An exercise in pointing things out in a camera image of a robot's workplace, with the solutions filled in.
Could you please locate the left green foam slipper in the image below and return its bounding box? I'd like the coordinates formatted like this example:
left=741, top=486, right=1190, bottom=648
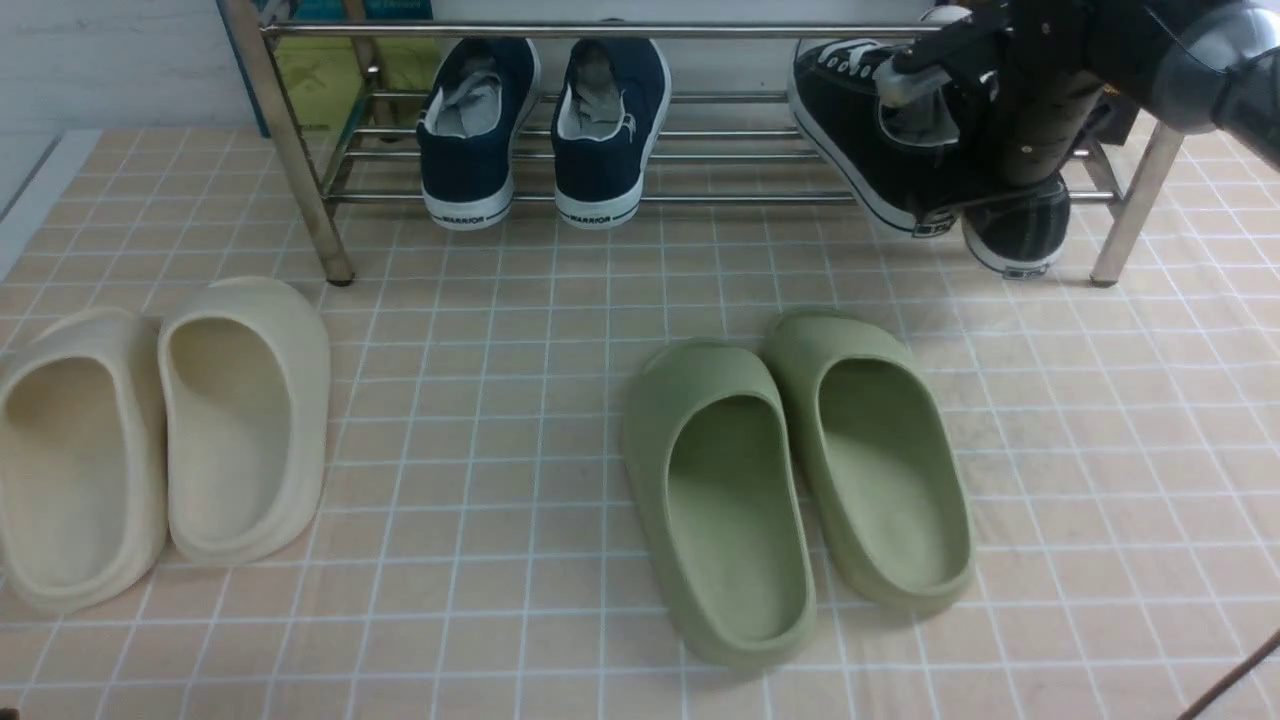
left=620, top=338, right=817, bottom=674

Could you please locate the right navy canvas sneaker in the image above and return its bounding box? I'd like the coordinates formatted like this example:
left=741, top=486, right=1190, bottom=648
left=550, top=36, right=673, bottom=231

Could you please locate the left navy canvas sneaker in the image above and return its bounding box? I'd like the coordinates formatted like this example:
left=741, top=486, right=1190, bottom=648
left=415, top=37, right=541, bottom=231

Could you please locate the black canvas sneaker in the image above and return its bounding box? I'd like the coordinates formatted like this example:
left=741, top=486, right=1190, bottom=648
left=787, top=38, right=1010, bottom=238
left=961, top=172, right=1071, bottom=279

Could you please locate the navy canvas sneaker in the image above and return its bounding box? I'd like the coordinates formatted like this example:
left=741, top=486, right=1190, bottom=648
left=550, top=36, right=673, bottom=231
left=415, top=37, right=541, bottom=231

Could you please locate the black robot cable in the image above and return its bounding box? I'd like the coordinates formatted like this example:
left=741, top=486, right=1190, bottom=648
left=1178, top=628, right=1280, bottom=720

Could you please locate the left beige foam slipper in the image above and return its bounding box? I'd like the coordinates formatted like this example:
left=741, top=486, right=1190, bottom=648
left=1, top=307, right=168, bottom=614

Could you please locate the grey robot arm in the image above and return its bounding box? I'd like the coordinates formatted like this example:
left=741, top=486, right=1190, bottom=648
left=876, top=1, right=1277, bottom=187

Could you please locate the right green foam slipper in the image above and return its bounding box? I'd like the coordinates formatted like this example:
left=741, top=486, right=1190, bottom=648
left=760, top=307, right=975, bottom=614

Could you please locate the stainless steel shoe rack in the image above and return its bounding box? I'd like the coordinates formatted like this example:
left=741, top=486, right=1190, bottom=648
left=219, top=1, right=1210, bottom=288

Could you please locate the green foam slipper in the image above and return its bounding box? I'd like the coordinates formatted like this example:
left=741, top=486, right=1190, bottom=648
left=760, top=307, right=975, bottom=614
left=620, top=338, right=817, bottom=674

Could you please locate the right beige foam slipper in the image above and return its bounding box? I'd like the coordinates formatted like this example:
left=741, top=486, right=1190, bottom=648
left=157, top=275, right=332, bottom=566

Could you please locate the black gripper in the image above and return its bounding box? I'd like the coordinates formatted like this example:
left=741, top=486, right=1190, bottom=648
left=890, top=1, right=1140, bottom=191

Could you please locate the yellow-green box behind rack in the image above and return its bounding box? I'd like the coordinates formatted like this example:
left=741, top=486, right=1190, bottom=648
left=215, top=1, right=442, bottom=137

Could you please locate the beige foam slipper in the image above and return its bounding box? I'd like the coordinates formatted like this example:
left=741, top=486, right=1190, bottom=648
left=157, top=275, right=332, bottom=566
left=1, top=307, right=168, bottom=614

